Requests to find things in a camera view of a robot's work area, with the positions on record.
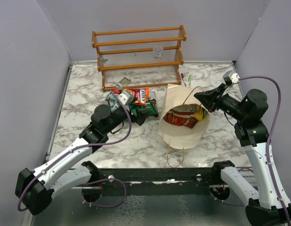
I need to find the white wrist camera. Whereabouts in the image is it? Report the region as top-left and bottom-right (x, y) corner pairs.
(223, 69), (240, 88)
(112, 90), (134, 107)

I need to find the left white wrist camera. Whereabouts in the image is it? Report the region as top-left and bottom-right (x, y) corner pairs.
(112, 90), (134, 107)

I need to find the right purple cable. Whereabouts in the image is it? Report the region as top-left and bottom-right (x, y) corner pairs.
(213, 75), (291, 226)

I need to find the clear plastic jar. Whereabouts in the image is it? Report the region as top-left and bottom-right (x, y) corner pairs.
(153, 46), (163, 58)

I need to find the green snack packet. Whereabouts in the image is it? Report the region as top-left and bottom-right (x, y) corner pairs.
(129, 100), (159, 117)

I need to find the red orange snack packet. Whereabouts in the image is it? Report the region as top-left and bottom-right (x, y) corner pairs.
(163, 104), (208, 129)

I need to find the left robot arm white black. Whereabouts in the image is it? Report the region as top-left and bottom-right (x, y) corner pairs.
(15, 105), (151, 215)

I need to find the purple capped marker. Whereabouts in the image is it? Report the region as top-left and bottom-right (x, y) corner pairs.
(180, 73), (187, 87)

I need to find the brown snack bag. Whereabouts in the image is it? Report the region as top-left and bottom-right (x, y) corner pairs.
(149, 91), (158, 111)

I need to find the teal snack packet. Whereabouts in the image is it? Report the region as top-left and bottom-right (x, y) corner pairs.
(105, 88), (122, 112)

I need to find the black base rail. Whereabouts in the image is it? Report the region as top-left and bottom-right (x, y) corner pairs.
(72, 161), (240, 196)

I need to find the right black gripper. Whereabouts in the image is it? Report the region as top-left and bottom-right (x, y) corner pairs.
(195, 82), (247, 121)

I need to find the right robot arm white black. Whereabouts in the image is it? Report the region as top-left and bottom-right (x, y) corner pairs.
(194, 83), (291, 226)

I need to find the small red white box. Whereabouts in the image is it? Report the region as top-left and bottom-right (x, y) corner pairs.
(105, 82), (116, 88)

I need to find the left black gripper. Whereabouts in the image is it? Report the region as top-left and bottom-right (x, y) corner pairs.
(104, 97), (152, 134)

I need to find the wooden orange shelf rack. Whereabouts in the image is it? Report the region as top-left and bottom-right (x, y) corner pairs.
(91, 25), (187, 91)

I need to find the beige paper bag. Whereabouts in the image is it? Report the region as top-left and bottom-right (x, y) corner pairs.
(158, 84), (210, 155)

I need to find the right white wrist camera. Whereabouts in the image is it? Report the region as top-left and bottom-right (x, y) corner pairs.
(223, 69), (240, 88)

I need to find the orange Fox's fruits packet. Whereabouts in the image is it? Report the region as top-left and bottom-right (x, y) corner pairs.
(126, 88), (150, 106)

